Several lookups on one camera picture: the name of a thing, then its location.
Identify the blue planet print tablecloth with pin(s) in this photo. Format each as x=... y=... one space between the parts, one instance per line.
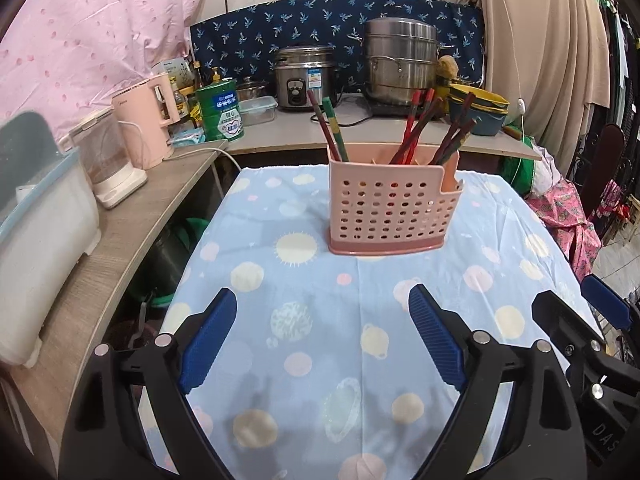
x=325 y=310

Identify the navy leaf print cloth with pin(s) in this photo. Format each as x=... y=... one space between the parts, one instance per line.
x=250 y=30

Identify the green tin can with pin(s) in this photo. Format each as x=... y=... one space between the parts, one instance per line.
x=220 y=110

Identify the brown sauce bottle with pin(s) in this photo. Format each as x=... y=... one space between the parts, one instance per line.
x=180 y=105

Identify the pink perforated utensil holder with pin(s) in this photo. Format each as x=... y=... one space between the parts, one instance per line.
x=390 y=210

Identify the steel rice cooker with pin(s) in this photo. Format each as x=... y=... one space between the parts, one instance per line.
x=302 y=80

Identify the steel steamer pot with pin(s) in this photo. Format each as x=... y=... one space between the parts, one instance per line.
x=400 y=60

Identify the clear food container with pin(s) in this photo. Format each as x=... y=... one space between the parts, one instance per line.
x=257 y=112

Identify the yellow bowl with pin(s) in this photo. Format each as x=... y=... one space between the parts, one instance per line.
x=487 y=101

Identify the beige curtain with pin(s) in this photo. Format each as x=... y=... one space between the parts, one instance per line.
x=540 y=50

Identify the blue wet wipes pack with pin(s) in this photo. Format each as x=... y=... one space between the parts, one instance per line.
x=187 y=137

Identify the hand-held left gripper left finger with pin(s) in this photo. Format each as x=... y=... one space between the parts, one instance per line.
x=207 y=340

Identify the dark wooden chair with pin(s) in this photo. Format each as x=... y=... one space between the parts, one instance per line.
x=602 y=170

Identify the pink pineapple print cloth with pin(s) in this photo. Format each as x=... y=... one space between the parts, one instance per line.
x=565 y=230

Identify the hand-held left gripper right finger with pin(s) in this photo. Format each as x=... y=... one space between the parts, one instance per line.
x=437 y=335

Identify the wood grain side shelf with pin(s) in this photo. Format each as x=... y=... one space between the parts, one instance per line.
x=125 y=260

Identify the green cloth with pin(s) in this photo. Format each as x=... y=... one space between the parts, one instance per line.
x=520 y=170

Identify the pink dotted curtain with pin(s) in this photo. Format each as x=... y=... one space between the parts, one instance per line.
x=100 y=25

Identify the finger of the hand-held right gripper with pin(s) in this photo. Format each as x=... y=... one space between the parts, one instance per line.
x=605 y=300
x=555 y=312

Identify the light wooden countertop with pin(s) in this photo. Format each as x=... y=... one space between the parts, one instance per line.
x=280 y=137

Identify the white clear jug appliance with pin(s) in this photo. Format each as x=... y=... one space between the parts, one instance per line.
x=110 y=160

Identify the row of hanging clothes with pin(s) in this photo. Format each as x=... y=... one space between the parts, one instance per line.
x=625 y=85

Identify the white storage box teal lid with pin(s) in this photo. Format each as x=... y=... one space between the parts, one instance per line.
x=40 y=250

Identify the pink electric kettle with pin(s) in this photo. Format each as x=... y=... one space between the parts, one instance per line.
x=145 y=120

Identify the maroon chopstick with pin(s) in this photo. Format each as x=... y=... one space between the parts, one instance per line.
x=322 y=127
x=461 y=115
x=463 y=135
x=435 y=112

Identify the black induction cooker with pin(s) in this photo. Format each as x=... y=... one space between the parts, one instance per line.
x=380 y=109

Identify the red chopstick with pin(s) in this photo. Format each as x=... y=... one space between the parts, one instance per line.
x=413 y=102
x=425 y=100

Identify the blue bowl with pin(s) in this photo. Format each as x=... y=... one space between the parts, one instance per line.
x=487 y=122

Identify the tan loofah sponge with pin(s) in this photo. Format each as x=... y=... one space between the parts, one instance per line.
x=447 y=67

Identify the green chopstick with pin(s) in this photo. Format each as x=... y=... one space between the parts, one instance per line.
x=336 y=130

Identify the small lidded steel pot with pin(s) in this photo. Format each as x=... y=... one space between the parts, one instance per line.
x=250 y=89

